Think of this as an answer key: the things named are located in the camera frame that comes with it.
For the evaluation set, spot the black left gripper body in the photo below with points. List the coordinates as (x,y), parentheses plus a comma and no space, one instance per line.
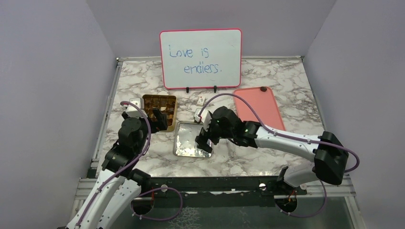
(153,127)

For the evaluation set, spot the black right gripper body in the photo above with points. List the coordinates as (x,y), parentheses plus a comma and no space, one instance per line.
(216,132)

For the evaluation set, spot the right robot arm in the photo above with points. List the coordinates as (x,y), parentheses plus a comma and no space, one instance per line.
(326,158)

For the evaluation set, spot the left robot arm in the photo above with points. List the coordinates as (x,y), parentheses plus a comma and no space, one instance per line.
(118,181)

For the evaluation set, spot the gold chocolate box tray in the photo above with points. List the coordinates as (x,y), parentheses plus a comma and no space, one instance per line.
(166,103)

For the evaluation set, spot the silver tin lid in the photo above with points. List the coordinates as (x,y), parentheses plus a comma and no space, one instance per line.
(184,143)

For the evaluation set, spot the small white card box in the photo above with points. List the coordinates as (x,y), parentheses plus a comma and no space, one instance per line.
(201,101)

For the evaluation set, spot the pink plastic tray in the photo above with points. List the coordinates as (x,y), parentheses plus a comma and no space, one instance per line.
(263,103)

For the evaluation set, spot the pink-framed whiteboard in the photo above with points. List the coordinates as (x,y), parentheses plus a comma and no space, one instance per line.
(197,59)

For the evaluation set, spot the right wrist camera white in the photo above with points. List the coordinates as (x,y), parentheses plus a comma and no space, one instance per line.
(204,117)

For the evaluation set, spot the black table base rail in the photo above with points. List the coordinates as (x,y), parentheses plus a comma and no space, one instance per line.
(215,192)

